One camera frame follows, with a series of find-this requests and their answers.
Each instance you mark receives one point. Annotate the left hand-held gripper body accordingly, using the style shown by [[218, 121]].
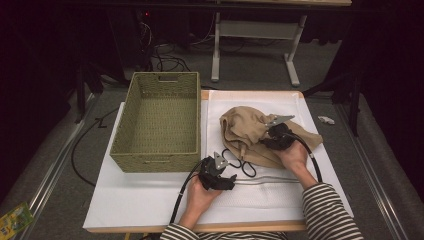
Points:
[[210, 171]]

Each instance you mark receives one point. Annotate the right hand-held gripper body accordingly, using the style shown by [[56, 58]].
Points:
[[283, 136]]

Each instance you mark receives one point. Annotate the green woven basket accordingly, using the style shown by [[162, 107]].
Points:
[[160, 126]]

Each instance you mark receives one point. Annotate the person's right hand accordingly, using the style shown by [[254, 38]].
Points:
[[295, 156]]

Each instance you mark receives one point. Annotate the person's left hand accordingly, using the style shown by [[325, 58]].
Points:
[[200, 198]]

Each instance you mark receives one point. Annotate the white paper scrap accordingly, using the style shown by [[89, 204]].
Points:
[[326, 119]]

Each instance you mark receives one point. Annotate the person's striped shirt torso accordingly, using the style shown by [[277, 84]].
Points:
[[246, 236]]

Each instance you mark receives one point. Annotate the white board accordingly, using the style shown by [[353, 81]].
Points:
[[140, 200]]

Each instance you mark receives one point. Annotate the black stand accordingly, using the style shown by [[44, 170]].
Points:
[[80, 93], [355, 106]]

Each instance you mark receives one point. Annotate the white-framed desk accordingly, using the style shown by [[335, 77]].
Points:
[[256, 30]]

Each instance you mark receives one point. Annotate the green and yellow packet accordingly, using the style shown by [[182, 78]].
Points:
[[15, 220]]

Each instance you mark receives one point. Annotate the metal floor rail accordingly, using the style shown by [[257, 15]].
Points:
[[50, 173], [373, 173]]

